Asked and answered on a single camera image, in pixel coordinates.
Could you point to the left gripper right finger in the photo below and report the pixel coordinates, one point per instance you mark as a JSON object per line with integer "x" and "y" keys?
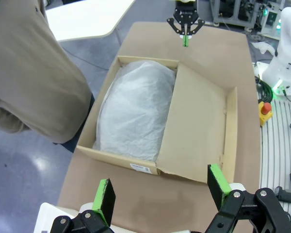
{"x": 218, "y": 182}

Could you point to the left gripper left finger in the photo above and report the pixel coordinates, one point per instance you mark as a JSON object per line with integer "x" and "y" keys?
{"x": 104, "y": 199}

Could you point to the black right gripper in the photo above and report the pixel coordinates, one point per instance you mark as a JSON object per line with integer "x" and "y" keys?
{"x": 185, "y": 12}

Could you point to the white tissue paper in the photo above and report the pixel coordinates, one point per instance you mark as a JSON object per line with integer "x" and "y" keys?
{"x": 135, "y": 109}

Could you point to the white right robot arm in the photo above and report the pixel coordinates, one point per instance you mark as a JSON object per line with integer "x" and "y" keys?
{"x": 286, "y": 48}

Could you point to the brown cardboard shoe box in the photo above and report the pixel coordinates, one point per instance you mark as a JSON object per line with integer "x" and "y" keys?
{"x": 196, "y": 121}

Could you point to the control box green lights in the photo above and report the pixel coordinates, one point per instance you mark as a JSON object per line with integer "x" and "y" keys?
{"x": 272, "y": 17}

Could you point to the grey metal equipment rack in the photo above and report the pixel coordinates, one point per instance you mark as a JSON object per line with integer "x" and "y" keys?
{"x": 232, "y": 12}

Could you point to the white rounded board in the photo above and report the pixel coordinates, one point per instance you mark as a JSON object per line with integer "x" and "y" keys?
{"x": 51, "y": 216}

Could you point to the black handheld device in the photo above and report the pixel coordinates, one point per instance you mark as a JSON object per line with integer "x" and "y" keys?
{"x": 287, "y": 195}

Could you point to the white ribbed floor panel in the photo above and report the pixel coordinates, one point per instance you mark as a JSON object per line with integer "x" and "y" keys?
{"x": 281, "y": 150}

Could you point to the yellow emergency stop button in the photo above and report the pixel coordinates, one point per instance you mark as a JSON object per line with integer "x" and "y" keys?
{"x": 265, "y": 116}

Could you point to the white table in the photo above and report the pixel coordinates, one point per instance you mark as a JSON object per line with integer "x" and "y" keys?
{"x": 87, "y": 17}

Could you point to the person torso beige sweater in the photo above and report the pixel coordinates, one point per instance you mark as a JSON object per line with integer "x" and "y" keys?
{"x": 26, "y": 60}

